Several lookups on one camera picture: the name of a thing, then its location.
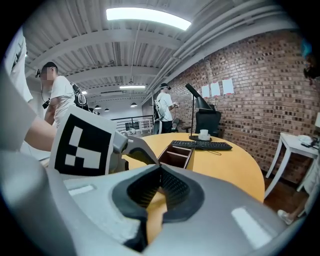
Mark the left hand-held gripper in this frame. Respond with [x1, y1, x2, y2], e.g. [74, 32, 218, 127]
[48, 104, 161, 181]

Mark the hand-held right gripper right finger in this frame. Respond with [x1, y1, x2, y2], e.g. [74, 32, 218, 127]
[144, 164, 302, 256]

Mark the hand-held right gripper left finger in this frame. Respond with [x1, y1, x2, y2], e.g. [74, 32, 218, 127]
[0, 149, 164, 256]

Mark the brown wooden organizer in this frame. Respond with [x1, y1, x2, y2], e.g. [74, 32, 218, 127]
[157, 144, 196, 171]

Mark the person's left forearm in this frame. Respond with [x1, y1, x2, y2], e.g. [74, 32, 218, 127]
[23, 115, 57, 152]

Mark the black metal railing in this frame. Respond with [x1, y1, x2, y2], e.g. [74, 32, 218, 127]
[110, 114, 155, 134]

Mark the round yellow table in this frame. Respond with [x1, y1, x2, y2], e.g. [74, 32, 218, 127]
[121, 132, 266, 245]

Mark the black keyboard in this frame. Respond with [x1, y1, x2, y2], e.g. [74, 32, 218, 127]
[169, 139, 234, 152]

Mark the white cup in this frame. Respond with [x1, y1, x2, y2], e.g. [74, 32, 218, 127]
[198, 128, 212, 140]

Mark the black office chair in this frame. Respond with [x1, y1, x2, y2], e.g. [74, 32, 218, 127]
[181, 104, 223, 139]

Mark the white side table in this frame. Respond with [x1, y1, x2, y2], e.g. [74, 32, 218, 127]
[263, 131, 320, 201]

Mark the large ceiling light panel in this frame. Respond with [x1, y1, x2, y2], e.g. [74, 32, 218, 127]
[105, 7, 192, 31]

